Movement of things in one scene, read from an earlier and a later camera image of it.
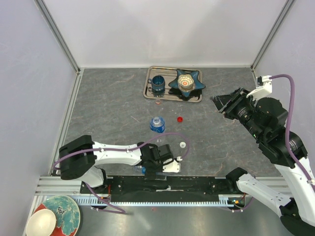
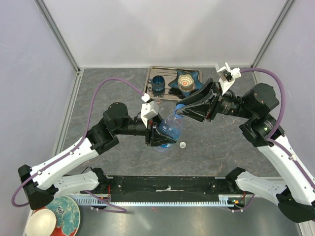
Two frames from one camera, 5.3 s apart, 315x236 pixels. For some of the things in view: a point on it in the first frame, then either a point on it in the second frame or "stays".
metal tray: (169, 93) stays
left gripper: (150, 173) to (157, 139)
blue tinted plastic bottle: (140, 170) to (172, 126)
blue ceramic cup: (158, 82) stays
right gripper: (236, 97) to (203, 105)
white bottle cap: (182, 144) stays
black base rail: (173, 189) stays
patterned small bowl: (185, 83) stays
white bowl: (41, 222) stays
